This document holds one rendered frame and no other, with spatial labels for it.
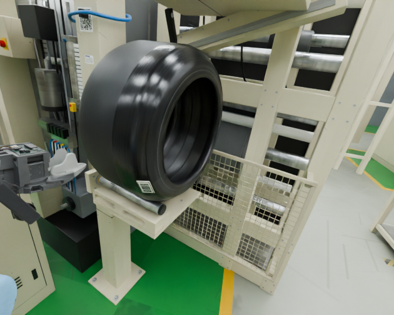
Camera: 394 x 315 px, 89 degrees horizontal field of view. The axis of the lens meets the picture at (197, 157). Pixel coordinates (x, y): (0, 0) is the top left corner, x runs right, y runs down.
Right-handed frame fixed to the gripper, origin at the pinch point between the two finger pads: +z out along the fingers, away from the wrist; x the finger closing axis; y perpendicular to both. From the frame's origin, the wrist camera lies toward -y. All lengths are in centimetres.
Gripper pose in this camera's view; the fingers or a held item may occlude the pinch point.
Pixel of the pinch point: (80, 168)
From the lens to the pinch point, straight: 58.8
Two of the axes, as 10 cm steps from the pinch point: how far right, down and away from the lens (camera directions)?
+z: 4.7, -2.0, 8.6
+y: 1.8, -9.3, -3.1
